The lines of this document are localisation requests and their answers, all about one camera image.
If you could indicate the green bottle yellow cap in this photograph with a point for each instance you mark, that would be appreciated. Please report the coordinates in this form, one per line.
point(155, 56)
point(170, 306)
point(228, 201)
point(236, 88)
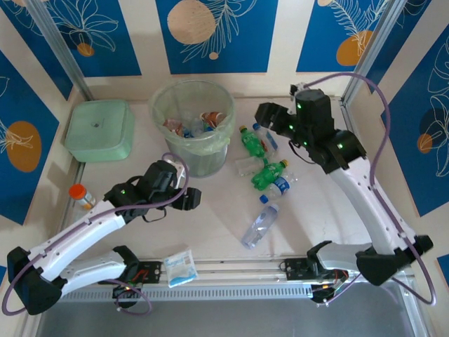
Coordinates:
point(250, 142)
point(268, 173)

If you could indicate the red yellow bottle white cap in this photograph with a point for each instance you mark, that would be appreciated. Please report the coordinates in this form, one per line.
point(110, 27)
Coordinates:
point(173, 124)

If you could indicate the clear bottle blue label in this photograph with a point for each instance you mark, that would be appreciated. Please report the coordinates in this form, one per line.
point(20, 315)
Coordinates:
point(282, 185)
point(193, 128)

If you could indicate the clear bottle green cap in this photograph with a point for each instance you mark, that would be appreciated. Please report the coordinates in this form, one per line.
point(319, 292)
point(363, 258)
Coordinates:
point(247, 165)

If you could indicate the brown coffee bottle cream cap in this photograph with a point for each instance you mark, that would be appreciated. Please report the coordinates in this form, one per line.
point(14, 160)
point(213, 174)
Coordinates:
point(212, 119)

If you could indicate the tall clear bottle white cap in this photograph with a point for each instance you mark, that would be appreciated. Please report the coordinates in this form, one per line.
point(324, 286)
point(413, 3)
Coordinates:
point(261, 224)

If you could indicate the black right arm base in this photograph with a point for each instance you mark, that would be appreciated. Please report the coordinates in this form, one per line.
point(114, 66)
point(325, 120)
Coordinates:
point(298, 268)

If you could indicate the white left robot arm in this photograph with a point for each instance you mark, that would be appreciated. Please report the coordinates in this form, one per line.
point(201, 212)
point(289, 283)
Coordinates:
point(80, 235)

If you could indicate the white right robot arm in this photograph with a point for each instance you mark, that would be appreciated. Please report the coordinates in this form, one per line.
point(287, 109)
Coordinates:
point(372, 210)

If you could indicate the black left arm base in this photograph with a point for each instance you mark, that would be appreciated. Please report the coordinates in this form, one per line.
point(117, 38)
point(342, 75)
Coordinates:
point(149, 272)

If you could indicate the gray mesh waste bin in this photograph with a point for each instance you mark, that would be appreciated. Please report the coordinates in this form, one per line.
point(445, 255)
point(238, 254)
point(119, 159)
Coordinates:
point(196, 158)

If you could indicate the clear green bin liner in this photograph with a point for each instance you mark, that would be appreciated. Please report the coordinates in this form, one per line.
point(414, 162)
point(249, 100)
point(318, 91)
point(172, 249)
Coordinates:
point(224, 135)

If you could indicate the orange cap clear jar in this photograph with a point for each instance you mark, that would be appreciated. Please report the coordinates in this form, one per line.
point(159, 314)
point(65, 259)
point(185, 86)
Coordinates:
point(80, 193)

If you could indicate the pale green lidded box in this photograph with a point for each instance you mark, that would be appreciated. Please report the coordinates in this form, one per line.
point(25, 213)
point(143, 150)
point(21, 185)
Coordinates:
point(98, 130)

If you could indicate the white blue wipes packet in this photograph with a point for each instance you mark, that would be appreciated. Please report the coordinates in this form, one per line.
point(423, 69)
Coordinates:
point(179, 268)

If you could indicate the aluminium side rail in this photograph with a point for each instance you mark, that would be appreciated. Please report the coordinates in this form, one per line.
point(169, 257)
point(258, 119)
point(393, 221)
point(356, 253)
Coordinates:
point(80, 172)
point(347, 109)

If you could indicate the aluminium frame post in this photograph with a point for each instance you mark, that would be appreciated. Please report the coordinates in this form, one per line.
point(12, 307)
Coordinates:
point(375, 45)
point(59, 49)

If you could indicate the aluminium mounting rail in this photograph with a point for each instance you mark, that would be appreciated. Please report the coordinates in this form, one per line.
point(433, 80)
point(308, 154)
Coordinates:
point(238, 270)

